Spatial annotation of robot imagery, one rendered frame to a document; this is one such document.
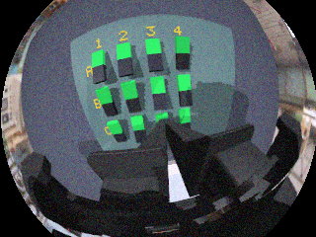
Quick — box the light blue switch panel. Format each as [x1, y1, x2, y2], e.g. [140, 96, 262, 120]
[70, 15, 236, 151]

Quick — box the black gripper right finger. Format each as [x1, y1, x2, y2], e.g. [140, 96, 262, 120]
[163, 118, 256, 198]

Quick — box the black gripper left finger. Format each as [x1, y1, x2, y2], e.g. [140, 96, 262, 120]
[87, 119, 170, 201]

